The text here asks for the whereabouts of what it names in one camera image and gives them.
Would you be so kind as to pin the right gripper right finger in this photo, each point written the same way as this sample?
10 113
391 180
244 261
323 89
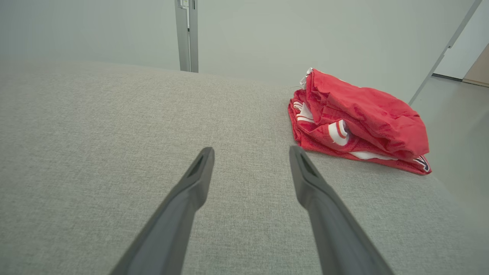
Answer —
340 240

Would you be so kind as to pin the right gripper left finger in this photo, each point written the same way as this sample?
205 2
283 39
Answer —
168 236

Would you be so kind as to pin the red jersey with white sleeves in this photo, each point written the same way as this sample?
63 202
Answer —
317 143

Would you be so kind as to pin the red basketball shorts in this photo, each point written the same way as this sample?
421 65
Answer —
366 110

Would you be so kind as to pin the brown wooden door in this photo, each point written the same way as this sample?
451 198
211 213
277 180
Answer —
481 70

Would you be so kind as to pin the grey partition end post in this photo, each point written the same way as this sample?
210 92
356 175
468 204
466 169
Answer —
428 76

